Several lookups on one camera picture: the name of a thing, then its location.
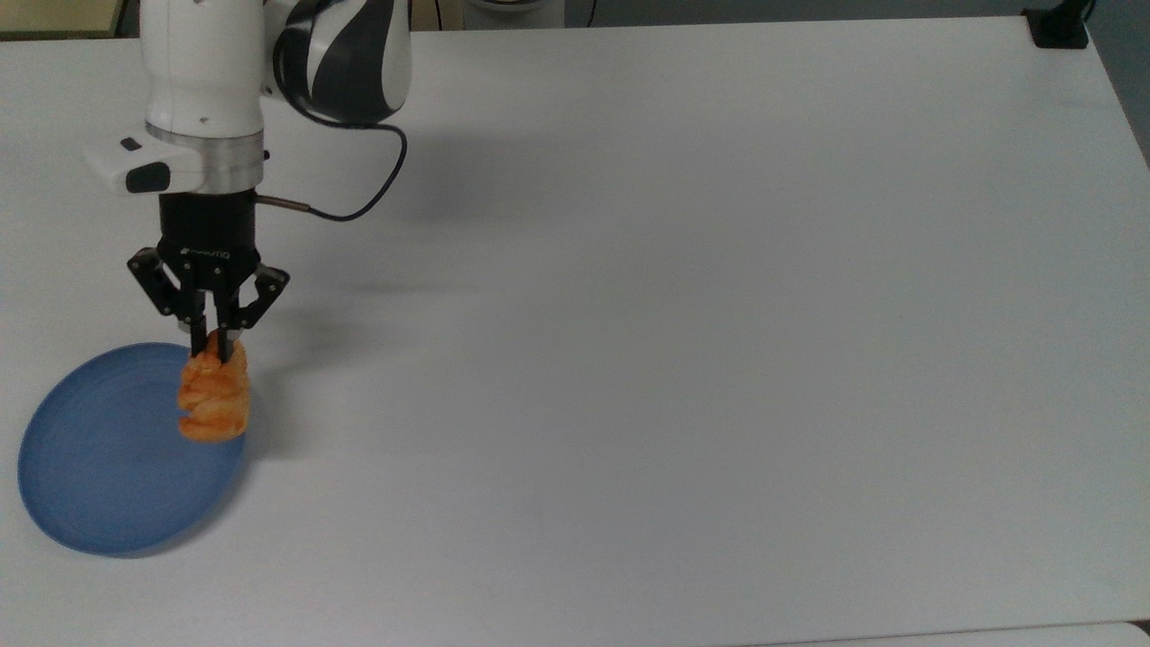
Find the light wooden furniture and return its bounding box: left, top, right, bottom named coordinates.
left=0, top=0, right=128, bottom=39

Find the blue round plate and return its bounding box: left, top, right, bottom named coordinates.
left=17, top=342, right=246, bottom=557

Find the black table clamp mount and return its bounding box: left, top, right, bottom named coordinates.
left=1022, top=0, right=1092, bottom=49

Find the orange-brown bread pastry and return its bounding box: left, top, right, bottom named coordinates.
left=176, top=331, right=251, bottom=444

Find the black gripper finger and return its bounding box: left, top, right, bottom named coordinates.
left=127, top=246, right=211, bottom=360
left=216, top=265, right=291, bottom=365

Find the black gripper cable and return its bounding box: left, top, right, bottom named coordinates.
left=255, top=121, right=410, bottom=224

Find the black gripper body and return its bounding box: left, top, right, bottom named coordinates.
left=157, top=191, right=262, bottom=290

